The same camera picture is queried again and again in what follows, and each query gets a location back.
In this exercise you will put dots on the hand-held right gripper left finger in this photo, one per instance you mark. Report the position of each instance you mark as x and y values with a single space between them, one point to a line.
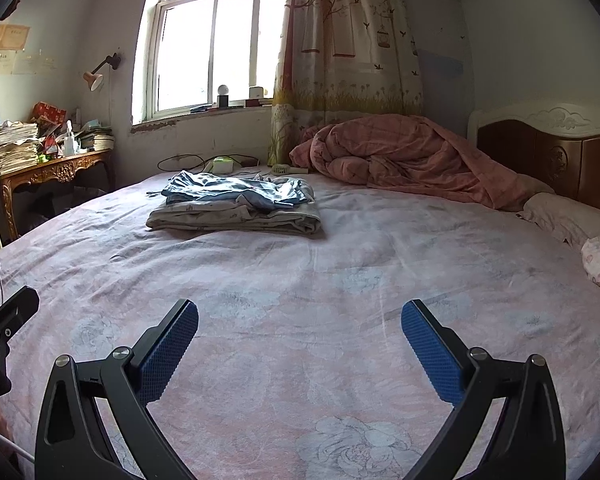
167 350

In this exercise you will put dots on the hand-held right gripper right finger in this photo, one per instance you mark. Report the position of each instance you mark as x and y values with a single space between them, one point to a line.
432 355

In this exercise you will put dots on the blue cat-print satin pants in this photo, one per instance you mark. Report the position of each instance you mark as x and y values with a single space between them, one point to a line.
220 190

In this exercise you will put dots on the carved wooden desk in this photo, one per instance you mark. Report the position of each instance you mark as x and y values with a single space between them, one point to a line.
55 170

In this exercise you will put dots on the stack of papers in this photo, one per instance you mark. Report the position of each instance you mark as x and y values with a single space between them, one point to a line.
12 150

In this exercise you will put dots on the bed with pink floral sheet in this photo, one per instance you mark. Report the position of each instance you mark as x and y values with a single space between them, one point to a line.
330 285

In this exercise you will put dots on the grey folded garment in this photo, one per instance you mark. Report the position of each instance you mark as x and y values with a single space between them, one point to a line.
230 220

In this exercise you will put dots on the white bottle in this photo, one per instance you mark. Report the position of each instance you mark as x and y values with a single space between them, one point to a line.
70 145

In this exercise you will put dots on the red box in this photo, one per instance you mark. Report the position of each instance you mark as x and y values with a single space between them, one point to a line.
47 111

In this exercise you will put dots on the stack of books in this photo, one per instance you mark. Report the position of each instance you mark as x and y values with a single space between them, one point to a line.
97 140

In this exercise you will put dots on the pink pillow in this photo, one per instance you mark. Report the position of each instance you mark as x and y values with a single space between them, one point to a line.
565 215

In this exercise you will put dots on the green and white box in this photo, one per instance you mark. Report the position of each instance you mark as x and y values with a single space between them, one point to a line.
225 166

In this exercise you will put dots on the pink quilt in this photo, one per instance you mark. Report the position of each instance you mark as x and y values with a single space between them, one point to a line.
405 155

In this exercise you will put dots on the small white fan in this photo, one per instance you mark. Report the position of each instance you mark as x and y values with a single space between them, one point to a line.
280 169

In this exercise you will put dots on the dark flat book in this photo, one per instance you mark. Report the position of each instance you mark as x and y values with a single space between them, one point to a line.
201 109

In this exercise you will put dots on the globe lamp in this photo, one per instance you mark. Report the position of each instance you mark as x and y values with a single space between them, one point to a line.
224 91

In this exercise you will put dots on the small white box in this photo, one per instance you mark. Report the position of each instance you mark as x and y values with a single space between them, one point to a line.
256 92

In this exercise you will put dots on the white-framed window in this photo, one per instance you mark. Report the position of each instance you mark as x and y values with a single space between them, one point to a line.
190 55

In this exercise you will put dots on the tree-print curtain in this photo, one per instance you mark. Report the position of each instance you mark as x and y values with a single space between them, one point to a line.
350 35

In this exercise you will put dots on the white wall paper sheet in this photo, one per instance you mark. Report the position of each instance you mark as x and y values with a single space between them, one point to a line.
35 64

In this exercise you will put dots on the pink wall lamp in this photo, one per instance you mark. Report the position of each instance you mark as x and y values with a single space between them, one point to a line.
93 81

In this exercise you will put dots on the yellowed wall certificate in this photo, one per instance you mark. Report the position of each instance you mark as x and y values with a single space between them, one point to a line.
10 37

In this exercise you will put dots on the dark wall hanging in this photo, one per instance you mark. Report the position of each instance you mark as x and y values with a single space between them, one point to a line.
15 6

